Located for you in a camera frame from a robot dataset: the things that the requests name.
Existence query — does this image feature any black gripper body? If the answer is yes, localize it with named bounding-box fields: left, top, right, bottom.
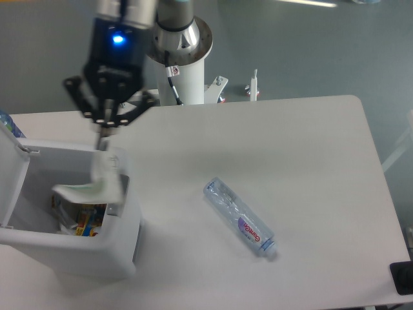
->
left=83, top=17, right=150, bottom=103

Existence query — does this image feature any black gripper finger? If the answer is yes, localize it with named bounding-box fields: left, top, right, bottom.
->
left=63, top=76, right=108, bottom=150
left=106, top=91, right=158, bottom=137

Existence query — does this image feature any clear plastic water bottle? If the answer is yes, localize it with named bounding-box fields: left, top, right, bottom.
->
left=203, top=177, right=277, bottom=260

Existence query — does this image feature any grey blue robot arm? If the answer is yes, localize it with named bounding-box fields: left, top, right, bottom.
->
left=63, top=1, right=200, bottom=150

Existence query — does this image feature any colourful trash in can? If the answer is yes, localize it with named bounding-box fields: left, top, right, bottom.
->
left=51, top=194, right=107, bottom=237

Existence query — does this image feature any white trash can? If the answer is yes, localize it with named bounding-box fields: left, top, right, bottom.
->
left=1, top=126, right=143, bottom=278

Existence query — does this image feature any blue bottle at left edge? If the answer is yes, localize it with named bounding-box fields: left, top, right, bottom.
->
left=0, top=110, right=26, bottom=138

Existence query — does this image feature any black device at table edge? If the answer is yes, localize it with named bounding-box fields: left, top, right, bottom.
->
left=390, top=261, right=412, bottom=296

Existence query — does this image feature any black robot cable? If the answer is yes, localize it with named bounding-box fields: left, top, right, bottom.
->
left=163, top=50, right=185, bottom=106

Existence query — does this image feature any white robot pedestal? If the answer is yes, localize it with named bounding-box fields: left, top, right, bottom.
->
left=110, top=15, right=261, bottom=109

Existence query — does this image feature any white frame at right edge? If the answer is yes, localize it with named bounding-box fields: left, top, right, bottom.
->
left=381, top=110, right=412, bottom=172

